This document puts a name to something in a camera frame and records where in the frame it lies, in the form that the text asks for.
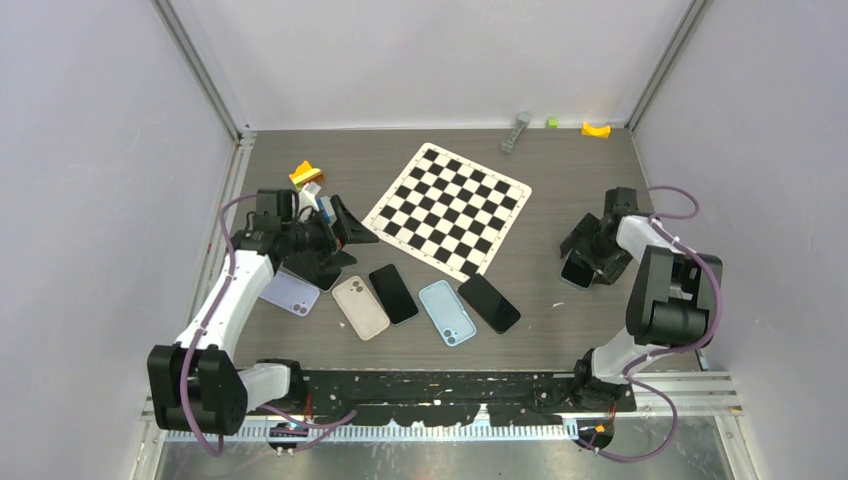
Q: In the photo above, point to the black white checkerboard mat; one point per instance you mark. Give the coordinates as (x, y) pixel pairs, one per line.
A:
(448, 212)

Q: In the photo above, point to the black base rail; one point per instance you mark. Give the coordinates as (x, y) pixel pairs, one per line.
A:
(445, 398)

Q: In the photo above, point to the yellow arch block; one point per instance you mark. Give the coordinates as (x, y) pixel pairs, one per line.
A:
(602, 132)

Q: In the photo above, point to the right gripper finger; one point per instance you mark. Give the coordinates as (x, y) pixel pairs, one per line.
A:
(605, 273)
(580, 239)

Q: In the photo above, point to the black phone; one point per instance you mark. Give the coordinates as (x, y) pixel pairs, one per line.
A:
(577, 272)

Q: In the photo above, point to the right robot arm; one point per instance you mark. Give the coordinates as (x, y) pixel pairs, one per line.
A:
(674, 305)

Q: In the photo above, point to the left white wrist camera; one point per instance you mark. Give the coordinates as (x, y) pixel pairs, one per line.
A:
(309, 198)

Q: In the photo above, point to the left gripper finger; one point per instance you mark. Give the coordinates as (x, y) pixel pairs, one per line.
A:
(326, 264)
(345, 228)

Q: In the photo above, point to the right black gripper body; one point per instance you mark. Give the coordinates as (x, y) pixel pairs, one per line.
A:
(603, 247)

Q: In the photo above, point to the light blue phone case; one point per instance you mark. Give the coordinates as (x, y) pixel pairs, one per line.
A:
(447, 313)

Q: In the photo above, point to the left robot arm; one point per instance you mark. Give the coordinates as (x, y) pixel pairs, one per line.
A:
(194, 384)

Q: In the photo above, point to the lavender phone case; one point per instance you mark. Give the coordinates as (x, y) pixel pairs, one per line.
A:
(291, 294)

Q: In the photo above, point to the green blue brick stack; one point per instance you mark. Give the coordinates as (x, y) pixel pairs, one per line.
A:
(326, 210)

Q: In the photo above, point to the grey metal bracket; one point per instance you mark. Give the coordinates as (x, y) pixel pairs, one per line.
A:
(522, 120)

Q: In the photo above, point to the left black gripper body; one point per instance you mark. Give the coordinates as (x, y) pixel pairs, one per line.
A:
(314, 236)

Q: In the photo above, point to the cream phone case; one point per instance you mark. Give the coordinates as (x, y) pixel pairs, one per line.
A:
(360, 307)

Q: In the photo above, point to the yellow orange brick stack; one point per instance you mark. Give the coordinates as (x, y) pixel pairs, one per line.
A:
(304, 174)

